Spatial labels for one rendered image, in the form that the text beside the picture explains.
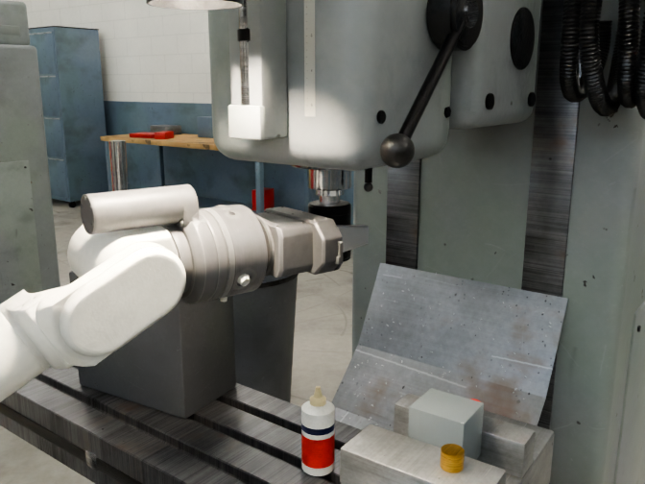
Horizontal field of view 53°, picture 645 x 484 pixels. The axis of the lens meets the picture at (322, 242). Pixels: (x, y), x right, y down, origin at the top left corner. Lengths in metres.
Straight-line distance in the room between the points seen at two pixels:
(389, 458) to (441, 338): 0.42
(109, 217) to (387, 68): 0.27
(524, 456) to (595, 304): 0.35
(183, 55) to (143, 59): 0.67
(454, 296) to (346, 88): 0.55
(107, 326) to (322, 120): 0.25
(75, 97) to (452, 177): 7.10
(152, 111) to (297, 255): 7.04
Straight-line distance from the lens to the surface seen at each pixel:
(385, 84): 0.59
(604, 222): 0.97
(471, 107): 0.73
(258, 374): 2.73
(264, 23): 0.59
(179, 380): 0.94
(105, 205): 0.56
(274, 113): 0.59
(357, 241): 0.70
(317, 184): 0.68
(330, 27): 0.58
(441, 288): 1.07
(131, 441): 0.93
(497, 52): 0.76
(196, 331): 0.94
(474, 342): 1.03
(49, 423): 1.06
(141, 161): 7.88
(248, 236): 0.60
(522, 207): 1.00
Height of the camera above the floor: 1.39
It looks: 14 degrees down
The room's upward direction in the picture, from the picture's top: straight up
